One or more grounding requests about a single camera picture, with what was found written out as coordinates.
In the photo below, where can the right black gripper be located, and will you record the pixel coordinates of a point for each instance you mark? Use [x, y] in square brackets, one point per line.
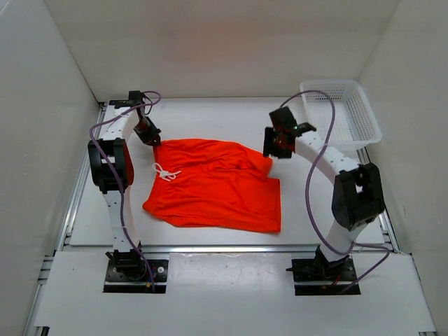
[268, 149]

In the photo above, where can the aluminium table rail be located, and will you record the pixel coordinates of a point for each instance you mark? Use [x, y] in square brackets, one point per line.
[286, 248]

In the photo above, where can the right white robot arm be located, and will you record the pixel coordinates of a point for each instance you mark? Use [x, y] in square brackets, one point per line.
[357, 197]

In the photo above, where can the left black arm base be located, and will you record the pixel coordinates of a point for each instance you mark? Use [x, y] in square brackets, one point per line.
[128, 273]

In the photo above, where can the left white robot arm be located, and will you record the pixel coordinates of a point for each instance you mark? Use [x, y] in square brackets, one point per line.
[111, 165]

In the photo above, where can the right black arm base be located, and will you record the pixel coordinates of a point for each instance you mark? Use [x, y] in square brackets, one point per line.
[318, 277]

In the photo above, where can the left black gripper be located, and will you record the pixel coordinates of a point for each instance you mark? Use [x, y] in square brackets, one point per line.
[153, 135]

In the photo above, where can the orange shorts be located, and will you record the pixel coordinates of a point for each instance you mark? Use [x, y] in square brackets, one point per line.
[204, 183]

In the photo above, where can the white plastic basket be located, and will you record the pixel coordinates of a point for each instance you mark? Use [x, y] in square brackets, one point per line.
[355, 125]

